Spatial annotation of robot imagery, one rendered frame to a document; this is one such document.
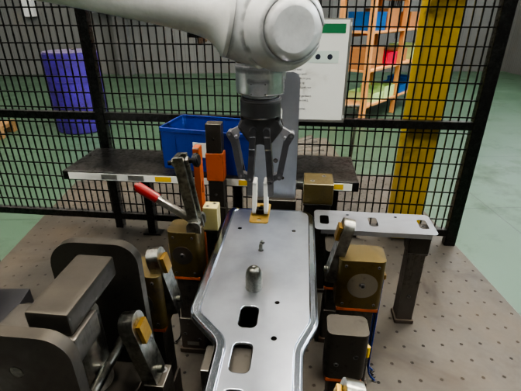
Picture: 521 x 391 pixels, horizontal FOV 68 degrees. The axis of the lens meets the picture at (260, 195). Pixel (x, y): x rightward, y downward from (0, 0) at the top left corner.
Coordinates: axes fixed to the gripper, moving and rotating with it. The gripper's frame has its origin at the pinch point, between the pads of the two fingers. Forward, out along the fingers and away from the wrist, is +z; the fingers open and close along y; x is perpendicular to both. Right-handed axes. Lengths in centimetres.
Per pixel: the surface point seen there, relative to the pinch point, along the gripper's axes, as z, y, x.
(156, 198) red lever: 1.5, -21.7, -0.9
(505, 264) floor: 113, 143, 149
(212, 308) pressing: 13.4, -6.5, -19.1
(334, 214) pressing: 13.3, 17.3, 18.2
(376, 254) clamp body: 8.8, 23.4, -6.0
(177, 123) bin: -1, -32, 50
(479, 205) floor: 113, 161, 234
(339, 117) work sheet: -3, 20, 54
